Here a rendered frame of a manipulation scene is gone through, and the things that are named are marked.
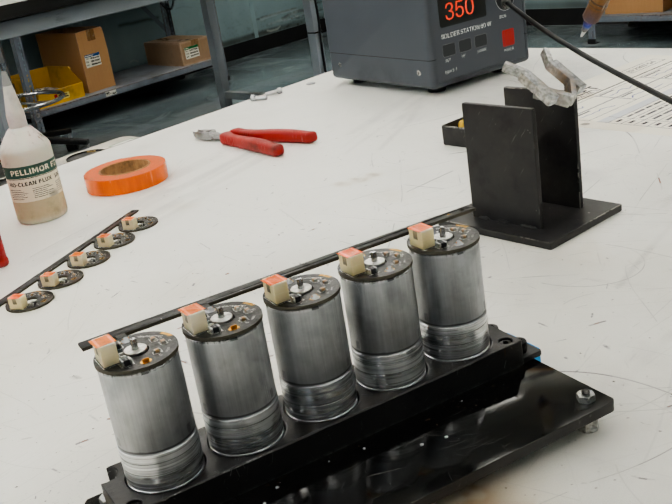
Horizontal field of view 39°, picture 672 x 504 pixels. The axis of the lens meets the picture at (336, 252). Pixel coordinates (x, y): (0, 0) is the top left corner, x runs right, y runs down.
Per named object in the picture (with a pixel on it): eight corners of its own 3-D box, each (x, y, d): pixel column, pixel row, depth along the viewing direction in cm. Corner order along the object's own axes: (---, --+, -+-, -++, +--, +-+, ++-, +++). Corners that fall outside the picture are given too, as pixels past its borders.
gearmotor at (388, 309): (442, 394, 33) (425, 258, 31) (383, 421, 32) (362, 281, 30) (403, 370, 35) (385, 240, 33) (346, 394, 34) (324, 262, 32)
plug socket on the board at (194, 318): (217, 327, 29) (212, 307, 29) (191, 336, 28) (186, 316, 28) (206, 319, 30) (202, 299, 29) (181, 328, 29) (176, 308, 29)
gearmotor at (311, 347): (375, 425, 32) (353, 285, 30) (311, 454, 31) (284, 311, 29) (338, 398, 34) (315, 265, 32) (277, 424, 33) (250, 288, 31)
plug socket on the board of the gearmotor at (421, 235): (441, 243, 32) (439, 225, 32) (421, 251, 32) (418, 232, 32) (428, 238, 33) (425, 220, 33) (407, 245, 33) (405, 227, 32)
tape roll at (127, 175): (184, 175, 69) (180, 159, 69) (110, 201, 66) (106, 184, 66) (143, 165, 74) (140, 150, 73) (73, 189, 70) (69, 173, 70)
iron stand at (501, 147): (516, 304, 49) (601, 170, 42) (407, 195, 53) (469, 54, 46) (585, 263, 53) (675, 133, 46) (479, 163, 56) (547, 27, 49)
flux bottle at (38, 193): (27, 228, 63) (-16, 79, 59) (11, 219, 65) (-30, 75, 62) (75, 213, 64) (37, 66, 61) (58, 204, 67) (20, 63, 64)
